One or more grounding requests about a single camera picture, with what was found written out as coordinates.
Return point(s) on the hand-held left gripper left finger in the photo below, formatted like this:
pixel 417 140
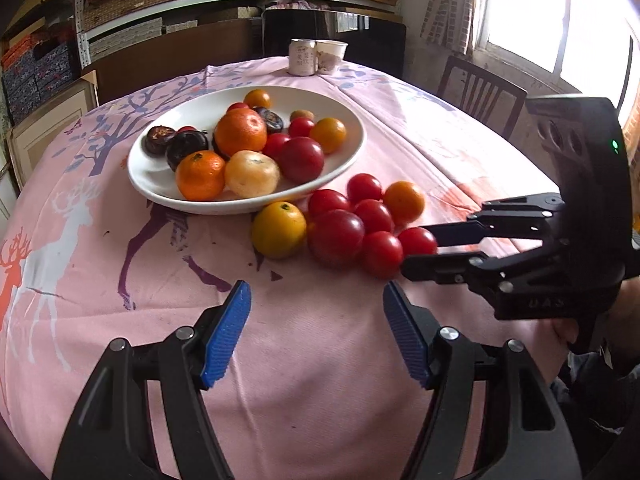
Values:
pixel 225 335

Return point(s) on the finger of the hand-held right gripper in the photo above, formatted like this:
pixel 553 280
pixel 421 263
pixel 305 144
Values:
pixel 435 266
pixel 452 233

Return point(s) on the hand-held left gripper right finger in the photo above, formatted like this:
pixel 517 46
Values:
pixel 407 335

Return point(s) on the red cherry tomato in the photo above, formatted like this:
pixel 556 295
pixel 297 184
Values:
pixel 416 240
pixel 187 129
pixel 274 144
pixel 374 216
pixel 364 187
pixel 327 201
pixel 301 126
pixel 382 254
pixel 237 107

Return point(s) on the yellow orange citrus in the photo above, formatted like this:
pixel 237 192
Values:
pixel 328 135

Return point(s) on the orange mandarin with green stem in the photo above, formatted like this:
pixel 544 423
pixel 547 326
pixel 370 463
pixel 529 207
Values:
pixel 201 176

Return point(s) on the pale yellow fruit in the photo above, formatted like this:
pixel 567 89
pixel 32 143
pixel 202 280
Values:
pixel 251 174

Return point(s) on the large red tomato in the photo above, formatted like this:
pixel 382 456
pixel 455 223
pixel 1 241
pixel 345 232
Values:
pixel 336 237
pixel 301 159

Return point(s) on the white plate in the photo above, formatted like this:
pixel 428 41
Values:
pixel 150 175

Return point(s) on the small dark brown fruit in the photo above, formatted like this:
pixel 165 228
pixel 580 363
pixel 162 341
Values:
pixel 302 115

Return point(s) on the large orange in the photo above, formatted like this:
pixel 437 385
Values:
pixel 241 131

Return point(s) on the small orange citrus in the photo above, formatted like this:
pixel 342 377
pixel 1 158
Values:
pixel 257 98
pixel 404 202

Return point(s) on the person's right forearm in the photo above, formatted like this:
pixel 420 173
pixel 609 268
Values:
pixel 625 315

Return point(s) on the person's right hand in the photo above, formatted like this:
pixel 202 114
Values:
pixel 564 332

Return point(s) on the pink printed tablecloth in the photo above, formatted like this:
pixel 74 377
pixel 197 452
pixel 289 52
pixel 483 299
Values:
pixel 310 320

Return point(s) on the yellow citrus with stem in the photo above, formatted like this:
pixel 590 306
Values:
pixel 278 229

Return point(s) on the brown wooden slatted chair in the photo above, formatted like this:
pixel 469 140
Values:
pixel 480 95

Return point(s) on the bright window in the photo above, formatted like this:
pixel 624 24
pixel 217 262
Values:
pixel 550 10

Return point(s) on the person's grey blue clothing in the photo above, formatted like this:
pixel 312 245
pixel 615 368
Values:
pixel 600 395

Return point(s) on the black panel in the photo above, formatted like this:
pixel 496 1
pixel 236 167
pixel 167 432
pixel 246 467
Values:
pixel 370 40

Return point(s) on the white paper cup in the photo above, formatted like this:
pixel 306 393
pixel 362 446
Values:
pixel 331 56

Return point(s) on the drink can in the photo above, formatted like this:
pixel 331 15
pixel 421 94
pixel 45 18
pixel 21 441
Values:
pixel 302 57

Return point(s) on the patterned curtain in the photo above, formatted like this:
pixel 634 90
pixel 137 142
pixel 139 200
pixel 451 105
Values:
pixel 447 0

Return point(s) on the light wooden framed panel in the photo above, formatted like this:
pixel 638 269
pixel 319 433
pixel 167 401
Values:
pixel 45 120

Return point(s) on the dark brown wooden board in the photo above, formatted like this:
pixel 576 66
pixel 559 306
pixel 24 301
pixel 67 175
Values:
pixel 175 55

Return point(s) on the pile of blue patterned boxes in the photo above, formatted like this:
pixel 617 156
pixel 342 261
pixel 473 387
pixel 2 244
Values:
pixel 35 75

